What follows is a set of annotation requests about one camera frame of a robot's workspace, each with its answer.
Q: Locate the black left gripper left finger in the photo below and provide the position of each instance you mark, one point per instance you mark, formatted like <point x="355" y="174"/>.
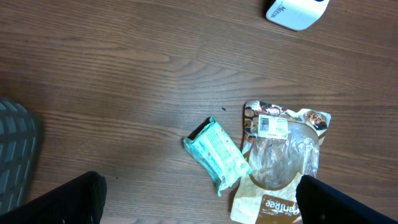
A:
<point x="80" y="200"/>

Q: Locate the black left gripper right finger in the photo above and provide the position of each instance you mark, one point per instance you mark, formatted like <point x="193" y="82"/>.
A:
<point x="320" y="203"/>

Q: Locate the brown beige snack pouch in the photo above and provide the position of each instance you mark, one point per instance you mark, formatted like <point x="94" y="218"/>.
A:
<point x="281" y="146"/>

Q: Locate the teal tissue pack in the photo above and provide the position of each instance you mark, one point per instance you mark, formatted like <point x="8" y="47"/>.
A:
<point x="211" y="146"/>

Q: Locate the white barcode scanner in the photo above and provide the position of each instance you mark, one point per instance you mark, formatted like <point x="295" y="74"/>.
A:
<point x="296" y="14"/>

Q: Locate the grey plastic mesh basket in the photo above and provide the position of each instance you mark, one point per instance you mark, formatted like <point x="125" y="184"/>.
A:
<point x="20" y="131"/>

